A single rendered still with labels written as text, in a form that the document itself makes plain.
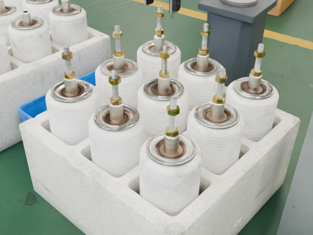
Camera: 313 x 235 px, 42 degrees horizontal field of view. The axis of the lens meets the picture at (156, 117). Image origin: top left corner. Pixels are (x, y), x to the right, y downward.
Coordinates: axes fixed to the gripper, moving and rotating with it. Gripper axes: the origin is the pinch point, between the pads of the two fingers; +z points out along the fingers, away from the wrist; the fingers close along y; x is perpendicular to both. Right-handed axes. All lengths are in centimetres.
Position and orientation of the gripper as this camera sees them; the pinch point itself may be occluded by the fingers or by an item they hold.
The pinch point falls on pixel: (161, 2)
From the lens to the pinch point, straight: 84.8
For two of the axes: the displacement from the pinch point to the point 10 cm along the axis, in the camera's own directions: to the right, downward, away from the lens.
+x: 6.9, -4.3, 5.9
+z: -0.1, 8.0, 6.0
